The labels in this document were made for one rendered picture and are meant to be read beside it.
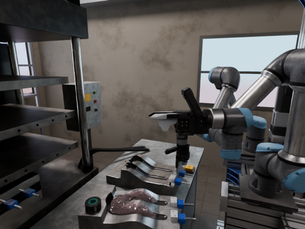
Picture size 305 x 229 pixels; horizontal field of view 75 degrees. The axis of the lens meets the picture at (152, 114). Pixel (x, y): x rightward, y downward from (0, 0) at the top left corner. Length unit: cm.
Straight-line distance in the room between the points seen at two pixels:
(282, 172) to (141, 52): 285
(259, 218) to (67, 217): 100
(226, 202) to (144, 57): 269
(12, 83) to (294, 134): 136
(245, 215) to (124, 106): 287
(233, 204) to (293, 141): 44
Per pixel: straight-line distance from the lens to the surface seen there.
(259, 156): 105
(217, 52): 310
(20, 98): 208
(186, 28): 322
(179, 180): 135
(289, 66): 89
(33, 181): 148
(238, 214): 117
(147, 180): 138
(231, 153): 78
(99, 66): 382
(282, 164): 94
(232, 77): 129
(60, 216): 135
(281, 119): 126
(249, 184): 113
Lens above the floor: 162
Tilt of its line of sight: 14 degrees down
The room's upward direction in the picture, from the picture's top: straight up
